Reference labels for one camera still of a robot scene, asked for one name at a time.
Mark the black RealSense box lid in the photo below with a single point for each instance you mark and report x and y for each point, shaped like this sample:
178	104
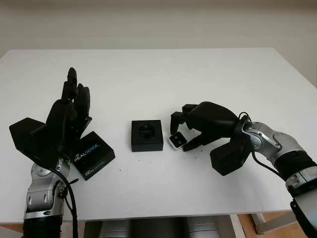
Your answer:
99	153

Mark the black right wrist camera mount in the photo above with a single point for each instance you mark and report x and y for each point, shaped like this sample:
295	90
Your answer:
227	158

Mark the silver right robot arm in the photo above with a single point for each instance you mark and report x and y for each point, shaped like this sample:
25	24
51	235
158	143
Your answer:
292	158

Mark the small silver depth camera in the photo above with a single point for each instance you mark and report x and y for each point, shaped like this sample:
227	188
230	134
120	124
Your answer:
177	141

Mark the dark robot pelvis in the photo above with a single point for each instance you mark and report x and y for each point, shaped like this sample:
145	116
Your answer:
158	229

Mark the grey robot leg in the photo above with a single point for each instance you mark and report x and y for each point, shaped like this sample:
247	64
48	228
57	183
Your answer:
201	228
115	229

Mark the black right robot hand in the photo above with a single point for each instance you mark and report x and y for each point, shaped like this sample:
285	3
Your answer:
213	121

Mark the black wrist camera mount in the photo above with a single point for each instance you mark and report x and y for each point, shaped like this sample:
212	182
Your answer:
24	134
227	158

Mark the grey left robot leg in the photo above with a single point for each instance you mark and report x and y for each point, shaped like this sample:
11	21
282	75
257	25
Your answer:
115	229

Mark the grey right robot leg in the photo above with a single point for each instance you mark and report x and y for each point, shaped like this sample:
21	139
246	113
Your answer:
201	228

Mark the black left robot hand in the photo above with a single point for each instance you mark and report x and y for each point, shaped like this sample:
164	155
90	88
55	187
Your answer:
64	119

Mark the black box base with insert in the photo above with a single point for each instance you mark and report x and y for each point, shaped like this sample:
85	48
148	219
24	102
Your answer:
147	146

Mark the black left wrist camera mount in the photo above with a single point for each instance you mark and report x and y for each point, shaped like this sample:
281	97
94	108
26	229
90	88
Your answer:
24	134

